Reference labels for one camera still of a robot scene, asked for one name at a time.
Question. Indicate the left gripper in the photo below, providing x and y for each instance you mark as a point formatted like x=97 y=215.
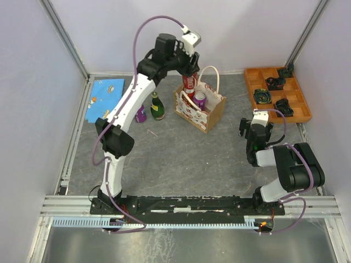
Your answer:
x=192 y=66

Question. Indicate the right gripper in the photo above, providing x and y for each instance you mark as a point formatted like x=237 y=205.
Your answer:
x=243 y=125

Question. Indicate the red cola can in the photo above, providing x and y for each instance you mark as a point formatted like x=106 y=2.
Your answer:
x=190 y=83
x=186 y=98

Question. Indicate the purple soda can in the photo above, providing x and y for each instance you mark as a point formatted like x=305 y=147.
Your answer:
x=140 y=115
x=199 y=100

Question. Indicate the green glass bottle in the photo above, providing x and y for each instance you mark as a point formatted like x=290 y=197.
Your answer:
x=157 y=108

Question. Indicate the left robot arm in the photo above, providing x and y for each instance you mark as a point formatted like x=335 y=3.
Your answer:
x=168 y=54

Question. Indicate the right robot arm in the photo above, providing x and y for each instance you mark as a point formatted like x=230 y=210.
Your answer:
x=297 y=166

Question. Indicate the canvas tote bag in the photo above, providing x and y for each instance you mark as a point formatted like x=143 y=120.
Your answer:
x=207 y=119

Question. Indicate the green blue rolled cloth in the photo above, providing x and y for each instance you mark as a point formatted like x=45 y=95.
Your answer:
x=262 y=96

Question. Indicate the orange compartment tray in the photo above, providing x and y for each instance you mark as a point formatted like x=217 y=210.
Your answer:
x=255 y=79

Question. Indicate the black rolled cloth front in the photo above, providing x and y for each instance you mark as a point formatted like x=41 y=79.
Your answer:
x=283 y=106

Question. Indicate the black rolled cloth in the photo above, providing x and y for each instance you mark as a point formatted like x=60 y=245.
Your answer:
x=275 y=84
x=283 y=106

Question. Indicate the dark rolled cloth corner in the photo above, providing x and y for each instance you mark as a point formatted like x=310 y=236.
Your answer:
x=286 y=72

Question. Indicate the blue patterned cloth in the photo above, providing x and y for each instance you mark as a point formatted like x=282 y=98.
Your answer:
x=105 y=95

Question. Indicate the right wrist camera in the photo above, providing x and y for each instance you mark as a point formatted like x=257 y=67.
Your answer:
x=260 y=117

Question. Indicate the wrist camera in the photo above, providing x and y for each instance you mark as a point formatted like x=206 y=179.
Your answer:
x=190 y=40
x=260 y=117

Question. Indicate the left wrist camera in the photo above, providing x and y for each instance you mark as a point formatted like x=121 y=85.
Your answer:
x=190 y=40

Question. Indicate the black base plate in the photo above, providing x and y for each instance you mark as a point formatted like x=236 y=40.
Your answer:
x=188 y=210

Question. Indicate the aluminium frame rail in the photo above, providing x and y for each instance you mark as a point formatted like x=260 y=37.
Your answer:
x=308 y=206

